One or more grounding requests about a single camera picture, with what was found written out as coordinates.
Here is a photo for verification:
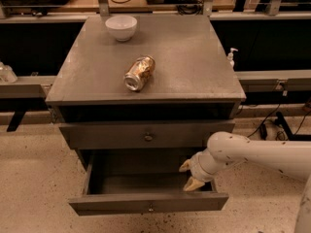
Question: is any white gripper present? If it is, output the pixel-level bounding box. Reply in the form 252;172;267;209
179;150;226;192

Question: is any grey drawer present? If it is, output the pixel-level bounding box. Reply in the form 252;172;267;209
69;152;228;216
60;119;235;150

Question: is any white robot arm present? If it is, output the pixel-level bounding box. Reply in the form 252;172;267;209
179;131;311;233

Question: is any grey top drawer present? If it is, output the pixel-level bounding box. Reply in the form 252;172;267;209
60;119;235;150

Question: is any grey drawer cabinet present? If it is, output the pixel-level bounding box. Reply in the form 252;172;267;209
47;16;245;165

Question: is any black stand leg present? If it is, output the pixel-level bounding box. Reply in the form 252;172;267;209
276;112;311;141

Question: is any crushed golden soda can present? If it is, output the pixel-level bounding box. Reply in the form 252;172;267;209
123;55;156;91

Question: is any white pump dispenser bottle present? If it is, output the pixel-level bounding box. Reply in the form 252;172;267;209
227;48;239;68

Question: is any white ceramic bowl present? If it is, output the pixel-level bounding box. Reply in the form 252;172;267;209
105;16;137;42

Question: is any black floor cable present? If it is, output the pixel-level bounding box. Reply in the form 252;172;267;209
246;83;311;142

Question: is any black cable bundle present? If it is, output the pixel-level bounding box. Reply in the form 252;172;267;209
176;0;206;17

